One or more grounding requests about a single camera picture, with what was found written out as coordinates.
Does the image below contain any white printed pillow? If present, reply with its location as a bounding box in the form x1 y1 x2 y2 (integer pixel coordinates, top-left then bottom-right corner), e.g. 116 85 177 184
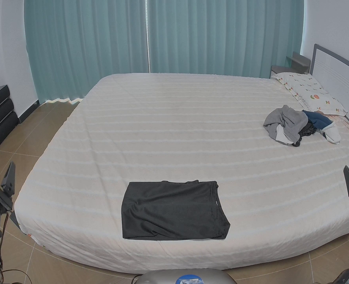
270 72 349 117

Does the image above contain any grey garment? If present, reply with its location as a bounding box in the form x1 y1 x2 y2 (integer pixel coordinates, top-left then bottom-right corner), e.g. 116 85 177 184
263 105 309 146

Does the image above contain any black cable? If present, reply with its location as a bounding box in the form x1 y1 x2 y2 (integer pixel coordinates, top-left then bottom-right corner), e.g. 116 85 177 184
0 212 10 267

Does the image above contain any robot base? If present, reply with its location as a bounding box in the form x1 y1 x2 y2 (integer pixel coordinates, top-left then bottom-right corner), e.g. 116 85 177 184
131 269 234 284

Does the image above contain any white garment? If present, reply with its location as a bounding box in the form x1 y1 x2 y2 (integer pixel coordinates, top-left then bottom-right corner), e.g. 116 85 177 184
322 121 340 145

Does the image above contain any bed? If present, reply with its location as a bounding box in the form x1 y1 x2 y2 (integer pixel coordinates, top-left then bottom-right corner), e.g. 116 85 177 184
13 43 349 273

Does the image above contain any black T-shirt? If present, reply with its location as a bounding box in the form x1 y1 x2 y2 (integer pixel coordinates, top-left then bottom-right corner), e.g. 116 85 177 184
121 180 231 240

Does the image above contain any black shiny garment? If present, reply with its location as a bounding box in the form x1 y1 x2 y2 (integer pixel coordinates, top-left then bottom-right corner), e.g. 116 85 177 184
293 123 317 147

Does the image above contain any dark blue garment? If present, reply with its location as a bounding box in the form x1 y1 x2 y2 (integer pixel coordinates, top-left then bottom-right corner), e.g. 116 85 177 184
302 110 333 129

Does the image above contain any grey bedside table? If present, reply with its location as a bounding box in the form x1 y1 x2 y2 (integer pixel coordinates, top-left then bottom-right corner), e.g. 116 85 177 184
271 51 311 75

